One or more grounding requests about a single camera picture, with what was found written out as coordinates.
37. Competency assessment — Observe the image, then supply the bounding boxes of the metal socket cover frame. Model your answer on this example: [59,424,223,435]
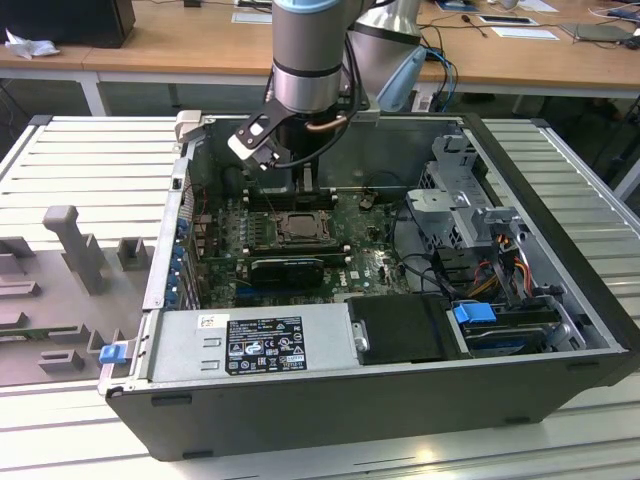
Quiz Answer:
[274,211,332,244]

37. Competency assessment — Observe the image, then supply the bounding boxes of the black RAM slot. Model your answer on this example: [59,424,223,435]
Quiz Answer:
[248,198,337,212]
[246,245,349,261]
[244,239,346,254]
[248,189,336,203]

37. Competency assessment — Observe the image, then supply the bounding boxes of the CPU socket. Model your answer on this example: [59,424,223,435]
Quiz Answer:
[272,210,335,246]

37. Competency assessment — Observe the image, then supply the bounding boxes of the grey case latch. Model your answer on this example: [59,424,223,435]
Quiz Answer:
[174,110,206,144]

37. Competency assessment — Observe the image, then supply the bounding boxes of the green motherboard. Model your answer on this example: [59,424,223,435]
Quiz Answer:
[199,192,417,309]

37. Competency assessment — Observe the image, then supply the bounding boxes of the black graphics card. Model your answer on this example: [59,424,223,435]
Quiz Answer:
[248,256,325,290]

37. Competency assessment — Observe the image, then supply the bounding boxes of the silver metal drive cage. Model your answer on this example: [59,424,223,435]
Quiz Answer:
[405,133,532,254]

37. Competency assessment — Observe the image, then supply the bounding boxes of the black plastic shroud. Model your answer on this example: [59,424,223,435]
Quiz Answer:
[347,294,454,366]

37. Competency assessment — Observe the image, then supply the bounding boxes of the blue disk carrier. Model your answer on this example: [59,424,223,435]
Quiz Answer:
[451,301,497,331]

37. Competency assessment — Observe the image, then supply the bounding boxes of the silver power supply with label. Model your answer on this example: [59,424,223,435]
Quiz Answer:
[147,305,361,384]

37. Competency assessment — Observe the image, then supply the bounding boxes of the white paper sheet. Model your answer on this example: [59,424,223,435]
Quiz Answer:
[492,25,561,42]

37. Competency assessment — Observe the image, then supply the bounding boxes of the black computer tower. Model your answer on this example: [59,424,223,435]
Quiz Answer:
[0,0,136,50]

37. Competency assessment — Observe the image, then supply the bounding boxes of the black and grey PC case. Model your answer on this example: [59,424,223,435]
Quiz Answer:
[97,110,632,462]

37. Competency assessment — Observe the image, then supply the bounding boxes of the hard disk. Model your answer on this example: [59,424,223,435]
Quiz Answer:
[462,324,549,357]

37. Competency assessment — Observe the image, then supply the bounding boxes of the crumpled white paper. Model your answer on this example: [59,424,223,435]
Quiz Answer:
[4,28,61,60]

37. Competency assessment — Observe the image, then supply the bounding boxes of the grey parts rack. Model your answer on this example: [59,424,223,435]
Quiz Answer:
[0,204,156,389]

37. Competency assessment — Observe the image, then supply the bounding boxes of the dark grey notebook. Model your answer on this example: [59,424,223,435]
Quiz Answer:
[559,22,634,46]

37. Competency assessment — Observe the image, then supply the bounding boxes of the green RAM stick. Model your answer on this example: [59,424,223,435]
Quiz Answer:
[0,325,84,339]

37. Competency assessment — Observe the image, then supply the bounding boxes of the copper coloured cable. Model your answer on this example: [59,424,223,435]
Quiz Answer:
[304,113,350,135]

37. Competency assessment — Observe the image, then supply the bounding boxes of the white camera on black bracket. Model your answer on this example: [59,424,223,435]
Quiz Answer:
[227,99,291,174]

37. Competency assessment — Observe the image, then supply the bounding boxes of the wooden desk white frame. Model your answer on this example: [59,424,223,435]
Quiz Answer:
[414,0,640,101]
[0,0,275,117]

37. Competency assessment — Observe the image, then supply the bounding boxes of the black cable bundle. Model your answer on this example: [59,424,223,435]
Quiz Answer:
[392,202,474,301]

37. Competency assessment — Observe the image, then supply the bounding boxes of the orange and yellow wires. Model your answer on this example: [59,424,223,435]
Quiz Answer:
[469,252,534,299]

